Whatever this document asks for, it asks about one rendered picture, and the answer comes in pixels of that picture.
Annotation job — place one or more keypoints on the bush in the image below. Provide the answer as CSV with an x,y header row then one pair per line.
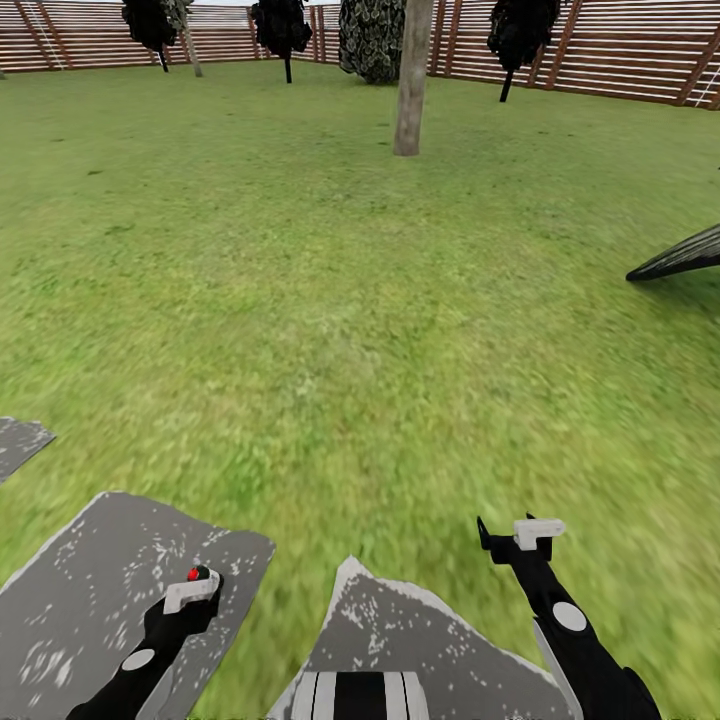
x,y
370,42
697,251

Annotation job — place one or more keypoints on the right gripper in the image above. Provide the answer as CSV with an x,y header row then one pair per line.
x,y
504,551

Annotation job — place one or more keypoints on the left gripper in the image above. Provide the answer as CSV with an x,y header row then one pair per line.
x,y
192,619

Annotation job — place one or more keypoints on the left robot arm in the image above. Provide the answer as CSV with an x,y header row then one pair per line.
x,y
144,679

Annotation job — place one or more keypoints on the pesticide atomizer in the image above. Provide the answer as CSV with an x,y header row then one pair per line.
x,y
200,573

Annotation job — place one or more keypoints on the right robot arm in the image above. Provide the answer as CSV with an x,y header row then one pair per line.
x,y
593,685

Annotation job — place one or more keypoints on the robot trunk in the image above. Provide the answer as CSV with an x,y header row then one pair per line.
x,y
359,695

